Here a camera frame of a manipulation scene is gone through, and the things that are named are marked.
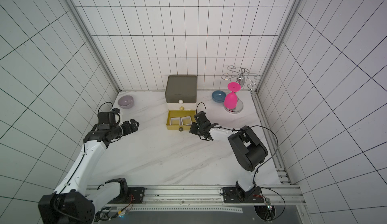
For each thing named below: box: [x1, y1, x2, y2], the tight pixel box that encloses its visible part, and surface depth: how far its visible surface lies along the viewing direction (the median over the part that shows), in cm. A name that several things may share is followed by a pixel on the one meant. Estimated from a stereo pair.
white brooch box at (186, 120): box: [180, 116, 193, 126], surface depth 102 cm
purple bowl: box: [117, 95, 135, 109], surface depth 111 cm
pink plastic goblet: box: [224, 81, 242, 110], surface depth 91 cm
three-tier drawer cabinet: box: [164, 75, 198, 133], surface depth 99 cm
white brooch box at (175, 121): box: [169, 117, 181, 126], surface depth 100 cm
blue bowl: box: [211, 90, 227, 103], surface depth 116 cm
